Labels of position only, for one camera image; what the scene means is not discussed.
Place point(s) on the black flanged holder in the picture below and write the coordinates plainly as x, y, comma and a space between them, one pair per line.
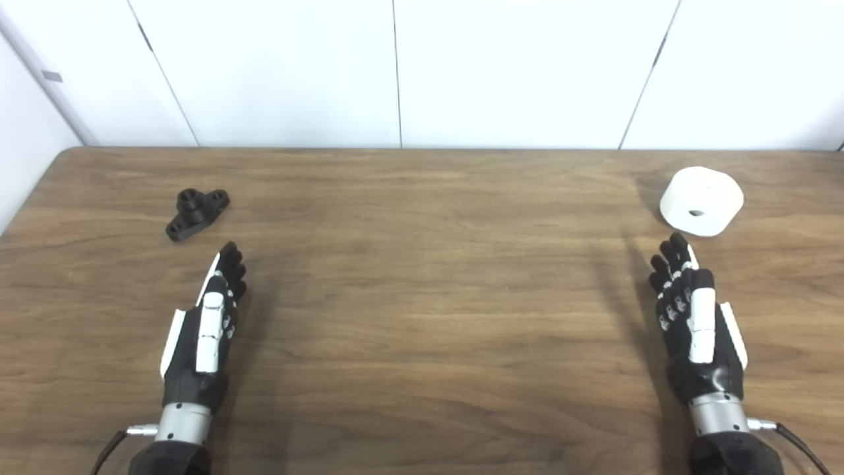
194, 211

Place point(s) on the round white piece with hole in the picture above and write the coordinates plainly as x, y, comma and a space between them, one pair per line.
702, 191

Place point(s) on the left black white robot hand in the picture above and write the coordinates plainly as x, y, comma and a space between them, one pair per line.
210, 330

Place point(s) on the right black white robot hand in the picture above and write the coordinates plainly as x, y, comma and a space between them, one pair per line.
701, 323

